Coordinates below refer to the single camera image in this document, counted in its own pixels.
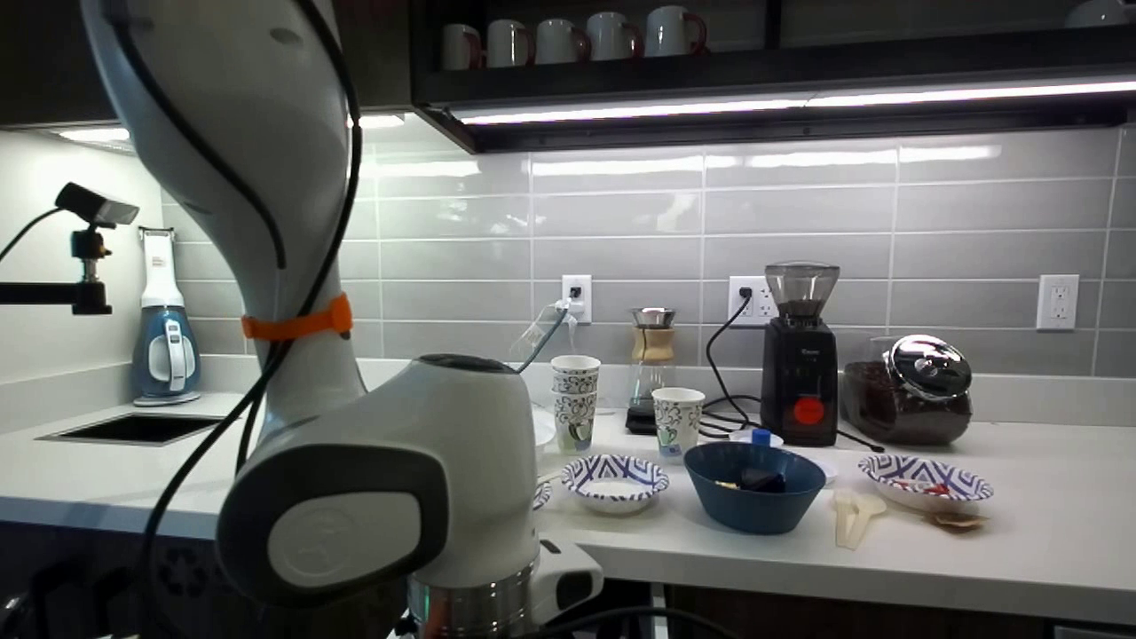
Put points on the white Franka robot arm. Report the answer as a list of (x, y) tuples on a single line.
[(355, 473)]

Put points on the white mug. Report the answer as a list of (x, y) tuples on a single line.
[(555, 42), (608, 38), (461, 48), (505, 44), (578, 379), (669, 29)]

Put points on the glass jar with lid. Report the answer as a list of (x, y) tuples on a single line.
[(650, 357)]

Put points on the patterned paper cup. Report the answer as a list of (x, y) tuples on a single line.
[(681, 419), (578, 426)]

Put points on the black coffee scale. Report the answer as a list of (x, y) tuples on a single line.
[(642, 419)]

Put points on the blue patterned paper bowl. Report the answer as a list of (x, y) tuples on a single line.
[(923, 481), (616, 486)]

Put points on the small bottle with blue cap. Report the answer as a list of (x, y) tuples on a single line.
[(763, 437)]

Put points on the black coffee grinder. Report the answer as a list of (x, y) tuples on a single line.
[(799, 379)]

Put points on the dark object in blue bowl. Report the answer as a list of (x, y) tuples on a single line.
[(765, 476)]

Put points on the dark blue bowl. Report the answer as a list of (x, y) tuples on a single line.
[(757, 510)]

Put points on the under-cabinet light strip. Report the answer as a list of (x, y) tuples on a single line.
[(767, 103)]

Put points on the pale wooden fork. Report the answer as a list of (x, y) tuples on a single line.
[(854, 519)]

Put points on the silver kettle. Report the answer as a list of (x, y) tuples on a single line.
[(916, 392)]

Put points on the dark upper cabinet shelf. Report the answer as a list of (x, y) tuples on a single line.
[(829, 57)]

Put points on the dark lower cabinet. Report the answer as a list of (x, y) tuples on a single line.
[(829, 616)]

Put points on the blue soap bottle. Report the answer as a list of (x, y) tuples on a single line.
[(165, 342)]

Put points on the brown wooden spoon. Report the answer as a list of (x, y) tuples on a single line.
[(953, 519)]

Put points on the white wall outlet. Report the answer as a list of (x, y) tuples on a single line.
[(578, 286), (1060, 302), (757, 309)]

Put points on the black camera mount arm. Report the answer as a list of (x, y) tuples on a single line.
[(87, 280)]

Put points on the black camera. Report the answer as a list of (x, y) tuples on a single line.
[(95, 203)]

